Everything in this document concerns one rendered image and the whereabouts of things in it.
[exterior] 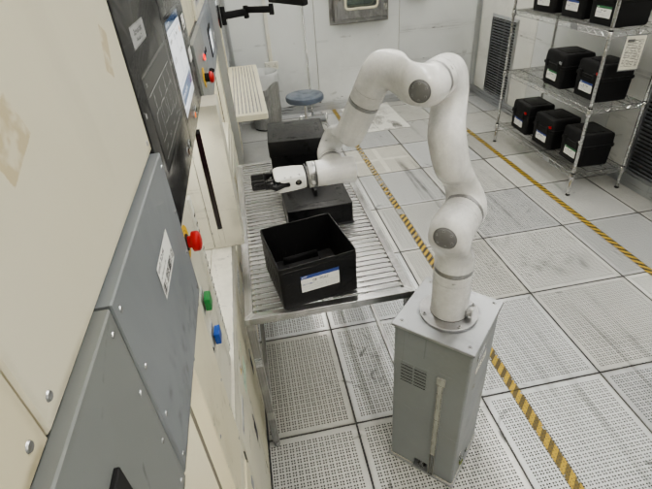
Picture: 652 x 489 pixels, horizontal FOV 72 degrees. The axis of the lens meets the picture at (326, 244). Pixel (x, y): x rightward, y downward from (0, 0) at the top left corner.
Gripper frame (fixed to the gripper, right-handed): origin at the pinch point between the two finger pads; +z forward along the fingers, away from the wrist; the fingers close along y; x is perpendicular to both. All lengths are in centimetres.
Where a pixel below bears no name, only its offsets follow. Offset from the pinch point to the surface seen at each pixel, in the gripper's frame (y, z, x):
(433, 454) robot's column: -42, -48, -103
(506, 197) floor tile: 155, -191, -119
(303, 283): -12.6, -9.3, -33.4
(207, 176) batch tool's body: 14.9, 16.6, -2.2
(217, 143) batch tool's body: 14.8, 10.8, 8.9
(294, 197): 47, -15, -33
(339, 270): -10.5, -22.3, -32.1
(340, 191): 46, -35, -33
